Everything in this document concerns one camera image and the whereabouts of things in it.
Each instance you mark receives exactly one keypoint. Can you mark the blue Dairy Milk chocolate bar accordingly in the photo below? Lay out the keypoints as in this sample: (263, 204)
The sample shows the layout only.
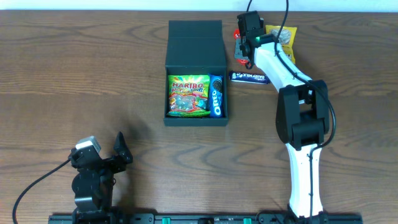
(249, 78)

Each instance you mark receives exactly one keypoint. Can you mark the yellow Hacks candy bag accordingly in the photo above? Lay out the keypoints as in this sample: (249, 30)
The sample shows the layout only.
(286, 38)

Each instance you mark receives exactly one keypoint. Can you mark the dark green open box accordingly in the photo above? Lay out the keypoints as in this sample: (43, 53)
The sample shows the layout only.
(196, 48)

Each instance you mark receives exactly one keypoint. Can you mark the red Hacks candy bag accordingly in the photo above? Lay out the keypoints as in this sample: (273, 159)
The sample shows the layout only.
(238, 55)

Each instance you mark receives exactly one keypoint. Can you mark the green Haribo gummy bag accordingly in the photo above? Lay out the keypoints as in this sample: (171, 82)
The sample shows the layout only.
(188, 96)

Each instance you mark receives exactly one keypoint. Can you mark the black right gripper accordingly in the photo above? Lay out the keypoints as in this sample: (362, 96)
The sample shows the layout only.
(244, 50)

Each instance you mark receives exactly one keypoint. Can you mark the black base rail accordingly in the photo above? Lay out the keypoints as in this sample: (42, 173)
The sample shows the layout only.
(263, 218)

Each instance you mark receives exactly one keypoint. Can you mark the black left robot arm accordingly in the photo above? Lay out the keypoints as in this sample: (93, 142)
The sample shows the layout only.
(93, 185)

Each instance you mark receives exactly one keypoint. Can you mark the blue Oreo cookie pack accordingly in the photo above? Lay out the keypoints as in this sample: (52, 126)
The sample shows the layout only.
(215, 97)

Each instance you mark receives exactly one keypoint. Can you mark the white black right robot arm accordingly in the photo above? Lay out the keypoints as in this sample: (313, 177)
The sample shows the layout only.
(302, 117)

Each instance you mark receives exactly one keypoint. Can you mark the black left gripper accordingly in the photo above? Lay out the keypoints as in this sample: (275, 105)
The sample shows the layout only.
(109, 163)

